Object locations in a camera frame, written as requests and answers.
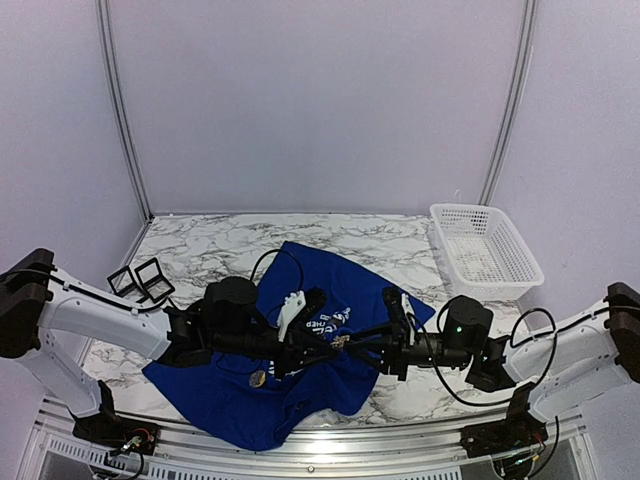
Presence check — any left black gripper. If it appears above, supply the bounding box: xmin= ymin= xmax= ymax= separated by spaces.
xmin=212 ymin=322 xmax=339 ymax=381

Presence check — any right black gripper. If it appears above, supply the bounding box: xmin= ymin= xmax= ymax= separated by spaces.
xmin=347 ymin=320 xmax=474 ymax=382

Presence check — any round button badge brooch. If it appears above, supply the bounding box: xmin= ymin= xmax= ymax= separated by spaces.
xmin=249 ymin=370 xmax=267 ymax=388

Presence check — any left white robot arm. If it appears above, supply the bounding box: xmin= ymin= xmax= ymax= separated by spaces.
xmin=1 ymin=248 xmax=337 ymax=445

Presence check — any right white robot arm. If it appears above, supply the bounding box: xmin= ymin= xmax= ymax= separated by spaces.
xmin=343 ymin=282 xmax=639 ymax=448

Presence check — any black brooch display box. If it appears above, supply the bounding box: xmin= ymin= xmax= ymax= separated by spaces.
xmin=133 ymin=257 xmax=175 ymax=303

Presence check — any white plastic basket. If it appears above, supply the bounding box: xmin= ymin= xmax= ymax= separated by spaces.
xmin=430 ymin=203 xmax=545 ymax=301

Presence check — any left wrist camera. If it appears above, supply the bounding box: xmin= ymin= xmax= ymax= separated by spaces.
xmin=277 ymin=288 xmax=327 ymax=342

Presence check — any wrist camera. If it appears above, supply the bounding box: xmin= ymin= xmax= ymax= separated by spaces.
xmin=382 ymin=287 xmax=413 ymax=332
xmin=277 ymin=288 xmax=327 ymax=342

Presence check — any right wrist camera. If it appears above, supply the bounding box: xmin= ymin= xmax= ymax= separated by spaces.
xmin=382 ymin=287 xmax=413 ymax=332

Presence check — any aluminium front rail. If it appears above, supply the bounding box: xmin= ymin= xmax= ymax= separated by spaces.
xmin=29 ymin=394 xmax=589 ymax=480

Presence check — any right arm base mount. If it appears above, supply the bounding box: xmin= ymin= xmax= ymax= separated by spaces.
xmin=460 ymin=418 xmax=548 ymax=458

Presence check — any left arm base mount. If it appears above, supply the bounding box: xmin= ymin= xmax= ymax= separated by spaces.
xmin=72 ymin=412 xmax=159 ymax=455

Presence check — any right aluminium corner post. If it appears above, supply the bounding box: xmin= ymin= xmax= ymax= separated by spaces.
xmin=478 ymin=0 xmax=539 ymax=206

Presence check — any aluminium corner post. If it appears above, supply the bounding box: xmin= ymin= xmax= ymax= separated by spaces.
xmin=95 ymin=0 xmax=154 ymax=224
xmin=478 ymin=0 xmax=539 ymax=206

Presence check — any left aluminium corner post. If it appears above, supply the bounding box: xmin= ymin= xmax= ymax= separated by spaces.
xmin=95 ymin=0 xmax=154 ymax=224

